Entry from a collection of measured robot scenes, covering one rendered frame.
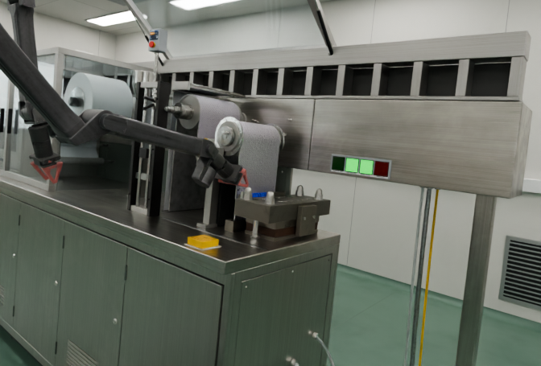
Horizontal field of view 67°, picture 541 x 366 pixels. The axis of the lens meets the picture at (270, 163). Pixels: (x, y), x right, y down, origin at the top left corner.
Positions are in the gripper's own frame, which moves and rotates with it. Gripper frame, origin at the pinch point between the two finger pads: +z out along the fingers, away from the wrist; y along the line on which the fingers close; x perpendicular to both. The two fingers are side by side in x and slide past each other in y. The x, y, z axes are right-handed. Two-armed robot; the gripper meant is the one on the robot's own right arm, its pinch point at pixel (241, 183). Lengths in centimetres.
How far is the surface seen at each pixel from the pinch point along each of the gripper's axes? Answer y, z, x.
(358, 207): -77, 247, 100
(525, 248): 67, 249, 92
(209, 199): -8.7, -2.6, -9.4
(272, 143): 0.4, 6.0, 22.3
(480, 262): 75, 49, 7
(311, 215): 21.9, 19.5, 0.6
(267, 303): 25.3, 9.4, -35.7
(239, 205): 6.0, -2.0, -9.1
